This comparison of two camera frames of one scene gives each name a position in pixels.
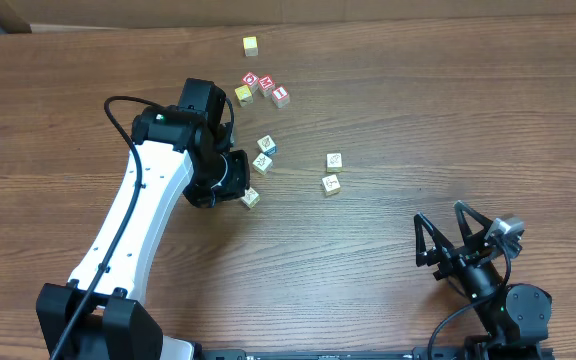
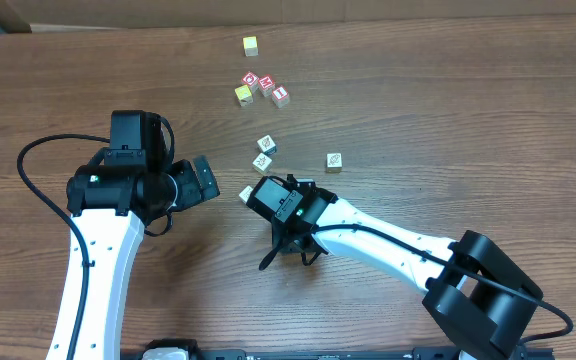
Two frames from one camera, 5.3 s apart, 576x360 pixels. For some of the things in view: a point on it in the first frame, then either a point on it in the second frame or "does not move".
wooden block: x=334 y=162 does not move
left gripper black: x=239 y=173 -> x=196 y=181
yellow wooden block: x=244 y=95 does not move
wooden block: x=251 y=198 does not move
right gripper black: x=457 y=256 -> x=291 y=245
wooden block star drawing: x=262 y=164 does not move
